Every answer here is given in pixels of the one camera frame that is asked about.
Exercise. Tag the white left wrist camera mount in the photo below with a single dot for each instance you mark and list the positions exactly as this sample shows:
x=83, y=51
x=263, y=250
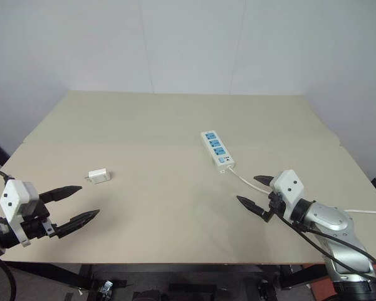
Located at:
x=13, y=196

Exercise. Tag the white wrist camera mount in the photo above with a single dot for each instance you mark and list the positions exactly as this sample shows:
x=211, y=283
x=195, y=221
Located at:
x=13, y=196
x=289, y=188

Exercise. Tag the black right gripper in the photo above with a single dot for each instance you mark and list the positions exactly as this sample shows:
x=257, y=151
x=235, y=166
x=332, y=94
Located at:
x=276, y=205

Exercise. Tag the white power strip blue sockets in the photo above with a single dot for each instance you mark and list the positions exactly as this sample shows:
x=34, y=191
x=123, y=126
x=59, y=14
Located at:
x=217, y=150

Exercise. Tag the black table frame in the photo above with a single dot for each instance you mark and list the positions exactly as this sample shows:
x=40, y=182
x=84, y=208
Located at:
x=50, y=269

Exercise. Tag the metal caster wheel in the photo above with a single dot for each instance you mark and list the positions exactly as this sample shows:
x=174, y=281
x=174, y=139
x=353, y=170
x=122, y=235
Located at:
x=264, y=287
x=107, y=287

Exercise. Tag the white charger plug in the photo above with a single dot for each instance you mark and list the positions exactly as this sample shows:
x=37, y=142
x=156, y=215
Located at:
x=97, y=176

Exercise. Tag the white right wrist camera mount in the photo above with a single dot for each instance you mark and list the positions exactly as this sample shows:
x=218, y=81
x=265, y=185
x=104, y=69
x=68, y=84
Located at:
x=289, y=188

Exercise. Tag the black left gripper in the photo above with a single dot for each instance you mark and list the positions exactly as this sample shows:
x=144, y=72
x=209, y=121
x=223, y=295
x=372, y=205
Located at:
x=34, y=227

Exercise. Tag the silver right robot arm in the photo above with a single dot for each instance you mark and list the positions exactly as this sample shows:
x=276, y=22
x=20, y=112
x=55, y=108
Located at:
x=332, y=223

